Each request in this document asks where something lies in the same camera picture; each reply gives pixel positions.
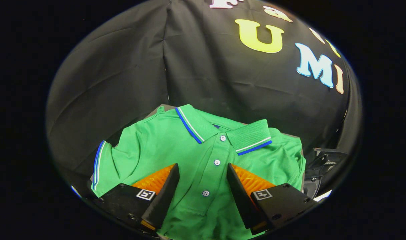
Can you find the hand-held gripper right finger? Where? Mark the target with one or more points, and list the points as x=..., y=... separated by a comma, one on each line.
x=241, y=196

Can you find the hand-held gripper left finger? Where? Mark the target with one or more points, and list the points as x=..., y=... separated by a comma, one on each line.
x=164, y=196

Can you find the green polo shirt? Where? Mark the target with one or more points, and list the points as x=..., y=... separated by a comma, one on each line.
x=163, y=143

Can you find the dark washing machine lid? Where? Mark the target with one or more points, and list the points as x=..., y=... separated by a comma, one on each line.
x=326, y=160

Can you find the white flat board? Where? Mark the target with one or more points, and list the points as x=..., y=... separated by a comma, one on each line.
x=323, y=196

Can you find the grey and black cabinet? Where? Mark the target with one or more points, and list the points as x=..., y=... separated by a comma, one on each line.
x=152, y=114

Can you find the black backdrop cloth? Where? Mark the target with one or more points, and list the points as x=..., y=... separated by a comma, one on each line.
x=202, y=66

